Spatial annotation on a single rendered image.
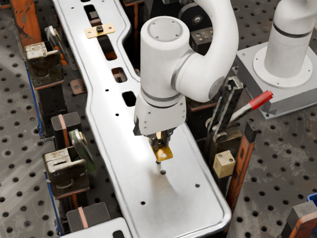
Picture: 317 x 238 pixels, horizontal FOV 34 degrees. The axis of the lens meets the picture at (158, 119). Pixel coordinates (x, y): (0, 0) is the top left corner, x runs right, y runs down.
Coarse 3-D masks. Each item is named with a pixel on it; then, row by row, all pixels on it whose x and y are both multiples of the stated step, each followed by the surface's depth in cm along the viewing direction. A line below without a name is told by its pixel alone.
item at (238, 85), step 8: (232, 80) 109; (224, 88) 107; (232, 88) 108; (240, 88) 107; (224, 96) 112; (232, 96) 108; (224, 104) 114; (232, 104) 110; (216, 112) 116; (224, 112) 112; (232, 112) 113; (216, 120) 118; (224, 120) 114; (208, 128) 121; (224, 128) 117
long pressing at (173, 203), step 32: (64, 0) 155; (96, 0) 155; (64, 32) 148; (128, 32) 147; (96, 64) 139; (128, 64) 139; (96, 96) 132; (96, 128) 127; (128, 128) 127; (128, 160) 121; (192, 160) 121; (128, 192) 116; (160, 192) 116; (192, 192) 116; (128, 224) 111; (160, 224) 111; (192, 224) 111; (224, 224) 112
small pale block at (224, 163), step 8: (224, 152) 115; (216, 160) 116; (224, 160) 114; (232, 160) 114; (216, 168) 117; (224, 168) 114; (232, 168) 116; (216, 176) 120; (224, 176) 117; (224, 184) 121; (224, 192) 124
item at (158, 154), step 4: (160, 132) 117; (148, 140) 116; (160, 140) 115; (160, 144) 114; (152, 148) 115; (160, 148) 115; (164, 148) 115; (168, 148) 115; (156, 152) 114; (160, 152) 114; (164, 152) 114; (168, 152) 114; (156, 156) 113; (160, 156) 113; (168, 156) 113; (172, 156) 113; (160, 160) 113; (164, 160) 113
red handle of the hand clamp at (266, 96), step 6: (270, 90) 116; (258, 96) 116; (264, 96) 115; (270, 96) 115; (252, 102) 116; (258, 102) 116; (264, 102) 116; (246, 108) 117; (252, 108) 116; (234, 114) 118; (240, 114) 117; (246, 114) 118; (234, 120) 118; (216, 126) 119; (228, 126) 119
